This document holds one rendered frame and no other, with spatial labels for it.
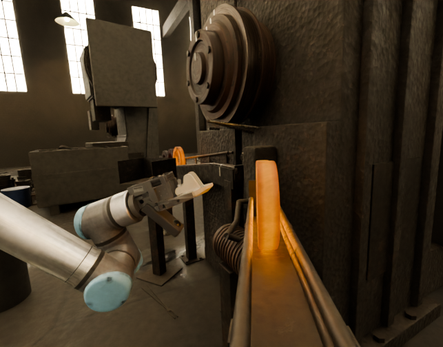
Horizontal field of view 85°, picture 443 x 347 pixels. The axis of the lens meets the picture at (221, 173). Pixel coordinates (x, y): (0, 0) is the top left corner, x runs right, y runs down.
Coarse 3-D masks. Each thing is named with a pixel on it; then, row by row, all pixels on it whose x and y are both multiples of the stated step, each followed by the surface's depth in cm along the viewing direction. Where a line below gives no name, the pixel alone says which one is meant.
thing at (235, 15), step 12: (216, 12) 97; (228, 12) 89; (240, 12) 87; (240, 24) 83; (252, 24) 86; (240, 36) 84; (252, 36) 84; (252, 48) 84; (252, 60) 84; (252, 72) 86; (240, 84) 87; (252, 84) 88; (240, 96) 88; (252, 96) 91; (240, 108) 93; (216, 120) 108; (228, 120) 98
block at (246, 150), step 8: (248, 152) 87; (256, 152) 84; (264, 152) 85; (272, 152) 87; (248, 160) 87; (256, 160) 84; (248, 168) 88; (248, 176) 88; (248, 184) 89; (248, 192) 90
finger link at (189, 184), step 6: (186, 174) 59; (186, 180) 59; (192, 180) 59; (180, 186) 60; (186, 186) 59; (192, 186) 59; (198, 186) 59; (204, 186) 60; (210, 186) 60; (180, 192) 60; (186, 192) 61; (192, 192) 58; (198, 192) 59; (204, 192) 60
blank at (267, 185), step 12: (264, 168) 39; (276, 168) 39; (264, 180) 37; (276, 180) 37; (264, 192) 36; (276, 192) 36; (264, 204) 36; (276, 204) 36; (264, 216) 36; (276, 216) 36; (264, 228) 36; (276, 228) 36; (264, 240) 38; (276, 240) 37
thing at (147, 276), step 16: (128, 160) 146; (144, 160) 156; (160, 160) 133; (128, 176) 146; (144, 176) 158; (176, 176) 146; (160, 240) 147; (160, 256) 147; (144, 272) 153; (160, 272) 148; (176, 272) 152
